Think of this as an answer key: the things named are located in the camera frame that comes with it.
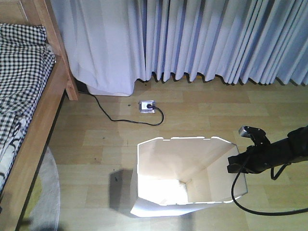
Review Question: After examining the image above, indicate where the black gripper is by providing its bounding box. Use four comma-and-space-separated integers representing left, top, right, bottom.
227, 137, 293, 174

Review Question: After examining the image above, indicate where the white plastic trash bin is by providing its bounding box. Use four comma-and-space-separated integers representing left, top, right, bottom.
130, 137, 248, 218

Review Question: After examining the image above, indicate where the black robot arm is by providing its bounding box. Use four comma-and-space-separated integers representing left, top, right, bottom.
227, 126, 308, 174

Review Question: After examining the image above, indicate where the floor power outlet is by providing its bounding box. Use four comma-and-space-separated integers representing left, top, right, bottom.
138, 100, 156, 114

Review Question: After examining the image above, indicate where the grey pleated curtain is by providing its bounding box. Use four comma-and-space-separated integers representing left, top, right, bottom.
51, 0, 308, 95

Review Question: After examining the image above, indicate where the grey round rug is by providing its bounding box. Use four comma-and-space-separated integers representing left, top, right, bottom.
20, 148, 60, 231

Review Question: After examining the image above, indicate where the black white checkered bedding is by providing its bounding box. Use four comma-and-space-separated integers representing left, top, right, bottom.
0, 23, 56, 188

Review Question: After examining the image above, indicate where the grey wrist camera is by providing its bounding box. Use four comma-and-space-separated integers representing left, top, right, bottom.
238, 126, 250, 138

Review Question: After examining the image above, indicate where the black outlet power cord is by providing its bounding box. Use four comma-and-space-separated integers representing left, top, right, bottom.
79, 91, 165, 126

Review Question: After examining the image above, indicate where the wooden bed frame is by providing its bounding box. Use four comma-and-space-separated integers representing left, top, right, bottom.
0, 0, 78, 231

